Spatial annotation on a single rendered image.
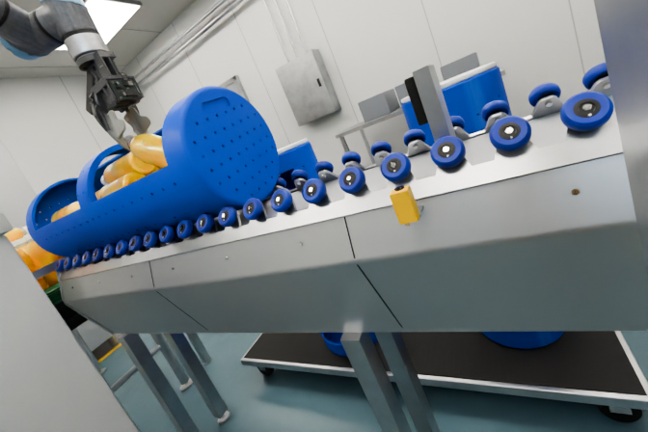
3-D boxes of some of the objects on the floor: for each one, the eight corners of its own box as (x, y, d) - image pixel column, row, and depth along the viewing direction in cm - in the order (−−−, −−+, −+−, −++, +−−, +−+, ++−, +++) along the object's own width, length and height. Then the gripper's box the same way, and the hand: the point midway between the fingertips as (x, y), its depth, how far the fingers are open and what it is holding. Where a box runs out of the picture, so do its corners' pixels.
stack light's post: (207, 364, 182) (114, 204, 160) (203, 364, 184) (110, 205, 162) (212, 359, 185) (121, 202, 163) (207, 359, 187) (117, 202, 165)
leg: (201, 461, 122) (122, 338, 110) (192, 458, 125) (115, 338, 113) (211, 445, 127) (137, 327, 115) (202, 443, 130) (129, 327, 117)
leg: (452, 477, 86) (377, 297, 73) (432, 472, 88) (356, 298, 76) (452, 455, 90) (382, 282, 78) (433, 451, 93) (363, 283, 81)
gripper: (75, 47, 61) (128, 144, 65) (128, 50, 71) (172, 134, 75) (59, 67, 65) (110, 156, 70) (112, 67, 75) (153, 145, 79)
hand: (133, 143), depth 73 cm, fingers closed on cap, 4 cm apart
